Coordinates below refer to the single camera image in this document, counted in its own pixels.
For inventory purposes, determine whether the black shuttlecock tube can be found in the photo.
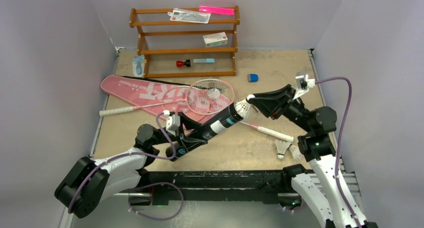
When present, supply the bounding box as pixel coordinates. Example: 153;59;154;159
166;102;250;162

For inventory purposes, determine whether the light blue packaged item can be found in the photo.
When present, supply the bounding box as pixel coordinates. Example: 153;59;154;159
132;54;146;78

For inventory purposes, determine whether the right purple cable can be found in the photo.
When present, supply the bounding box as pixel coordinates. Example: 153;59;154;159
312;76;364;228

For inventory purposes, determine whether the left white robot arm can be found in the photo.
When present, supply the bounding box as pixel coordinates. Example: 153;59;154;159
54;111;201;218

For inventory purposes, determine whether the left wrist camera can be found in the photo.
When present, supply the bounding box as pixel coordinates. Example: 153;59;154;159
163;110;181;135

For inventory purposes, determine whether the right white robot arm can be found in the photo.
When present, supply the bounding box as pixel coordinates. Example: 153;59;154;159
246;84;378;228

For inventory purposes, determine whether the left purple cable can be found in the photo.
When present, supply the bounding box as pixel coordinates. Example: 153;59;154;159
67;111;185;221

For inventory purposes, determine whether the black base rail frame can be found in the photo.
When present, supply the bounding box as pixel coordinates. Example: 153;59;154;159
121;169;301;207

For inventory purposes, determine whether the wooden three-tier shelf rack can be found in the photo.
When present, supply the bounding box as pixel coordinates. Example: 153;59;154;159
128;5;241;78

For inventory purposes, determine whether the pink racket cover bag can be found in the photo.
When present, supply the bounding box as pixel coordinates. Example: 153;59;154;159
100;75;212;123

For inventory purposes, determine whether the white red small box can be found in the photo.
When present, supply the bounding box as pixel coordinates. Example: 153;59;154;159
202;32;228;48

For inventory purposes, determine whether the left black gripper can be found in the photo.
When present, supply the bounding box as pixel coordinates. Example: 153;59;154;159
150;112;207;151

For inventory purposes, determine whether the light blue glue stick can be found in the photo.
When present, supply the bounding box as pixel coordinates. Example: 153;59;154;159
192;58;215;64

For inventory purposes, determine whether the clear plastic blister package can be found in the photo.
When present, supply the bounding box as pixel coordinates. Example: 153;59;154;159
167;8;212;24

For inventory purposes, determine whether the pink badminton racket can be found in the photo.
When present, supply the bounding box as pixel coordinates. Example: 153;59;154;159
99;85;205;122
186;78;294;143

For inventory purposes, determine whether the pink flat ruler package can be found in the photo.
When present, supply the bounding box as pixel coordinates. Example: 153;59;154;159
199;5;235;16

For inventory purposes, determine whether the blue grey eraser block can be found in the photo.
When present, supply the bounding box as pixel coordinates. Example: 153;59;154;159
247;73;259;83

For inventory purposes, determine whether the white feather shuttlecock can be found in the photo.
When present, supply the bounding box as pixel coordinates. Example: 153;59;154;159
234;94;255;119
288;144;303;162
274;139;292;160

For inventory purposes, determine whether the purple cable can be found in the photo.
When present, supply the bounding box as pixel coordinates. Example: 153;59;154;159
312;76;364;228
67;111;185;221

